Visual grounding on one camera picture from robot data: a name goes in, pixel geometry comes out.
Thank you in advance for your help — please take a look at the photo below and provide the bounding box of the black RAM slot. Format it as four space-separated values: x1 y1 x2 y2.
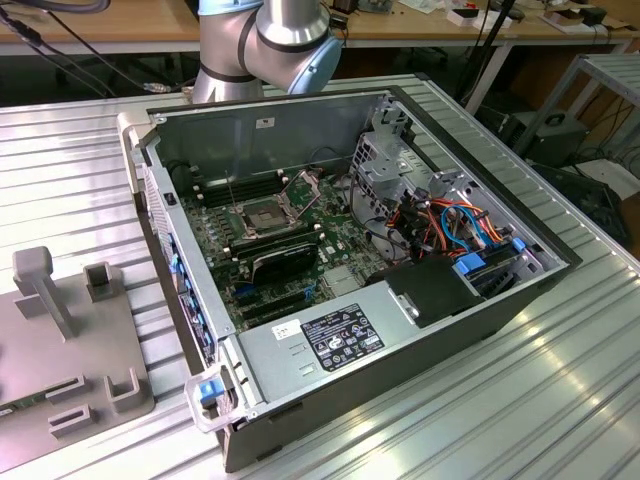
194 180 288 200
232 237 281 261
191 168 282 187
197 187 281 207
229 229 322 255
227 223 319 249
192 174 285 194

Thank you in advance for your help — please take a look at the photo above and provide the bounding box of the CPU socket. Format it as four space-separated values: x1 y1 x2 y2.
234 197 301 236

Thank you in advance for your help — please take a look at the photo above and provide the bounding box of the black expansion slot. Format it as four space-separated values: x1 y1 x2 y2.
235 291 307 314
242 302 304 326

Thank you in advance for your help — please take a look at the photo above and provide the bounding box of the green motherboard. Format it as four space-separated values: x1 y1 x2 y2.
177 167 396 334

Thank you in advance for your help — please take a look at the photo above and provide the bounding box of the black graphics card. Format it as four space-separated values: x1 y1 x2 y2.
248 238 322 287

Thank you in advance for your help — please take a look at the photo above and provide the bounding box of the silver chipset heatsink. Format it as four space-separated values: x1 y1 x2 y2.
322 267 366 297

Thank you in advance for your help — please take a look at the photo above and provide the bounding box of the metal socket cover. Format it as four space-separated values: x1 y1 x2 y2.
281 168 325 224

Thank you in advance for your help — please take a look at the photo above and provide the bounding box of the metal drive cage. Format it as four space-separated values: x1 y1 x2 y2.
349 97 417 226

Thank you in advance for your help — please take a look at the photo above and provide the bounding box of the grey power supply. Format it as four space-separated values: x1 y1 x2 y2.
234 282 421 406

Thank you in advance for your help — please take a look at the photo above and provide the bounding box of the open grey PC case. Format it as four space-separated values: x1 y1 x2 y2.
115 84 584 474

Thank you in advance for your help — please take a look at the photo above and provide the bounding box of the black plastic drive cover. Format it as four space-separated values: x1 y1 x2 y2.
364 259 487 330

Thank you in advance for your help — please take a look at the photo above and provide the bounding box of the blue disk carrier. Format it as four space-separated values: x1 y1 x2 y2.
452 252 490 277

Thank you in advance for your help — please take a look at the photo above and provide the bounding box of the blue case latch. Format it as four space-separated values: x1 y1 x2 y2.
197 379 222 404

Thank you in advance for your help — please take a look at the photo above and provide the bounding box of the wooden desk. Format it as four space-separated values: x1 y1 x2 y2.
0 7 202 57
329 0 640 116

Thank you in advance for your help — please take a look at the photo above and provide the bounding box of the black equipment case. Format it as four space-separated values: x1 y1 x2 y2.
523 112 592 167

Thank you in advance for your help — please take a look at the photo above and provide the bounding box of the white box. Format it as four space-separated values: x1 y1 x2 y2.
446 7 515 29

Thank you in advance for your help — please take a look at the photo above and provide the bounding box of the black side panel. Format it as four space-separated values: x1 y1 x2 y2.
529 162 632 247

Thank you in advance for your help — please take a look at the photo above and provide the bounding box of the grey parts rack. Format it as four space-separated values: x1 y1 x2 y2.
0 244 156 441

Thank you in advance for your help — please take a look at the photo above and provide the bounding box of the brown cardboard box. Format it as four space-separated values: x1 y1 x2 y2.
539 8 589 35

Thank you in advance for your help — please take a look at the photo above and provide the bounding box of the green circuit board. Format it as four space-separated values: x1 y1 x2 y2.
0 392 49 419

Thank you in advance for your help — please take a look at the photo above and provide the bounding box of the orange wire bundle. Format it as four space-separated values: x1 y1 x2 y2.
392 197 509 261

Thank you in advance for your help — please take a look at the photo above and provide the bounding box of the blue wire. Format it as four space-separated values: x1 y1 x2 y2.
440 201 494 254

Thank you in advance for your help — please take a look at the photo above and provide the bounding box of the thick black cable bundle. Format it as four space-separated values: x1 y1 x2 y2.
166 158 202 182

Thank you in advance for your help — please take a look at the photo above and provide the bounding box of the black cable metal plug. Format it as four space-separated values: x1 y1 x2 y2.
44 9 174 96

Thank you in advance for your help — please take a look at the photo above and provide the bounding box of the grey hose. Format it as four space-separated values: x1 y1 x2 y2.
14 0 112 15

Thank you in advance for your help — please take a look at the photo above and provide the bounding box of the grey metal shelf frame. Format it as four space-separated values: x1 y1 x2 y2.
514 52 640 157

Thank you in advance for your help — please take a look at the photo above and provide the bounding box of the black cable inline connector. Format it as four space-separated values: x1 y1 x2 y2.
0 8 117 100

